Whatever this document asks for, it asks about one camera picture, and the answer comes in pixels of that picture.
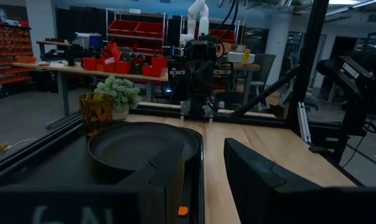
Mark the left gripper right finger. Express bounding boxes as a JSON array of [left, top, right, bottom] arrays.
[[223, 138, 376, 224]]

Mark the grey office chair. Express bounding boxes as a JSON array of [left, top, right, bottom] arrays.
[[249, 53, 278, 104]]

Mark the black plate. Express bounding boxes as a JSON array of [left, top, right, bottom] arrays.
[[87, 121, 200, 172]]

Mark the green plant in white pot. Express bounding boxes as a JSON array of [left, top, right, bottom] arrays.
[[93, 75, 142, 121]]

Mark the blue bin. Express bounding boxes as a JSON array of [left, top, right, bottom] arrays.
[[88, 34, 103, 49]]

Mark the black hanging cable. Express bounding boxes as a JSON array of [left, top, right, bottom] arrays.
[[215, 0, 240, 44]]

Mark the red parts drawer wall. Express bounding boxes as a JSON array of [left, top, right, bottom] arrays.
[[0, 18, 37, 94]]

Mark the black tray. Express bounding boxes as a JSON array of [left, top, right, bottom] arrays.
[[0, 124, 205, 224]]

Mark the silver frame bracket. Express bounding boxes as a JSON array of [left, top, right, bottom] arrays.
[[296, 101, 313, 144]]

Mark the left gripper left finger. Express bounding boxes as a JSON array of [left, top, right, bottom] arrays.
[[0, 138, 187, 224]]

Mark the wooden-top workbench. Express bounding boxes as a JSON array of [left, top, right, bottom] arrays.
[[12, 61, 169, 130]]

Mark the white box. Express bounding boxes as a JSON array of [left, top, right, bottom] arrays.
[[227, 51, 256, 65]]

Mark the metal shelf rack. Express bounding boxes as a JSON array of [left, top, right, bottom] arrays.
[[105, 7, 167, 57]]

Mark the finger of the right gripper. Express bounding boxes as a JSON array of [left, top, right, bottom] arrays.
[[200, 77, 210, 101], [191, 77, 202, 101]]

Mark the amber glass cup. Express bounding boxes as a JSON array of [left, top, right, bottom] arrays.
[[78, 92, 116, 138]]

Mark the red bin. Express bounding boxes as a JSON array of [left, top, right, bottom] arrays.
[[103, 42, 122, 62], [82, 57, 98, 71], [142, 56, 168, 78], [115, 60, 132, 75]]

